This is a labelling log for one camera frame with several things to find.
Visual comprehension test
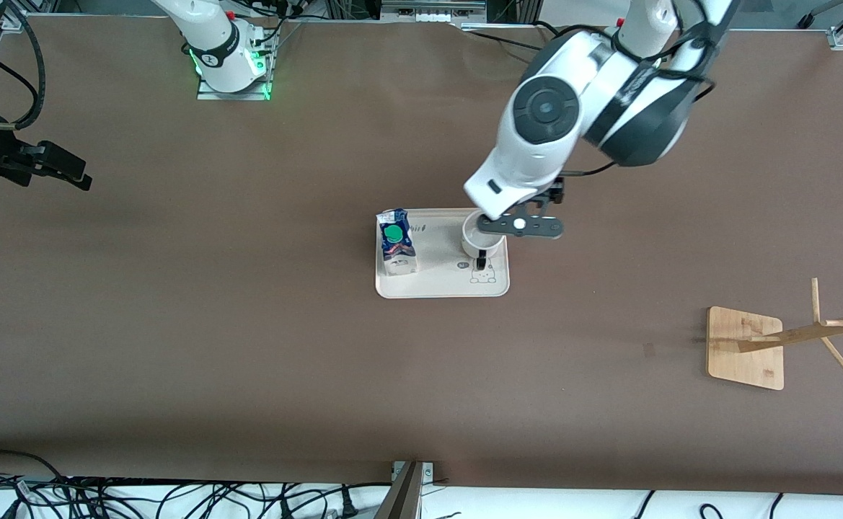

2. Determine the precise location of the beige rabbit print tray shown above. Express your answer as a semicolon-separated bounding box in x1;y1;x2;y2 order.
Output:
375;208;511;299

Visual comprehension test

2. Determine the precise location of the black cable on table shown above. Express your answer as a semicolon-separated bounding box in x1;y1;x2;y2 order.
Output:
464;20;581;58

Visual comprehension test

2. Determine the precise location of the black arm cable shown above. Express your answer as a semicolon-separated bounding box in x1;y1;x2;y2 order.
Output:
560;0;719;178
0;9;48;132

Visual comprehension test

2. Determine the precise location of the wooden mug stand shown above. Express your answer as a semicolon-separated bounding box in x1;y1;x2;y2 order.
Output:
706;278;843;391

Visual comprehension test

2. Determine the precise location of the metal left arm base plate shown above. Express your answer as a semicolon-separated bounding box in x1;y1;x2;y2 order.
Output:
575;40;654;109

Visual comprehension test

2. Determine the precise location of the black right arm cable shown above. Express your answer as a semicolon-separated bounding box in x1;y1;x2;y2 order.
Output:
0;9;48;132

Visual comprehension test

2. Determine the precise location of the black looping floor cable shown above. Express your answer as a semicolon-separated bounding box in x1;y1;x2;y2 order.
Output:
0;450;69;492

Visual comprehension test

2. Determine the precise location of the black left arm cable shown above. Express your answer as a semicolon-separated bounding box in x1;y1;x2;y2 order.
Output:
560;0;719;178

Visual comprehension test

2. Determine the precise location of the silver socket strip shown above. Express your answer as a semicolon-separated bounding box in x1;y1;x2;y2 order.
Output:
381;0;487;22

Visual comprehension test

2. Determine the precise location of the white smiley face mug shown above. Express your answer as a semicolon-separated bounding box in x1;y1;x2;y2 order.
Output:
462;209;506;272

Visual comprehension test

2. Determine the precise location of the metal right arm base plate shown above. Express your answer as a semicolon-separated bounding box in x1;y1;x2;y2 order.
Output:
197;40;273;101

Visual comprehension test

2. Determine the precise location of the aluminium frame profile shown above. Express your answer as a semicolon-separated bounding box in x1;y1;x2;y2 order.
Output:
374;461;436;519

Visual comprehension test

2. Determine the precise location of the blue white milk carton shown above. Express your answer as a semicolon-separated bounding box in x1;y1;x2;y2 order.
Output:
376;209;419;277

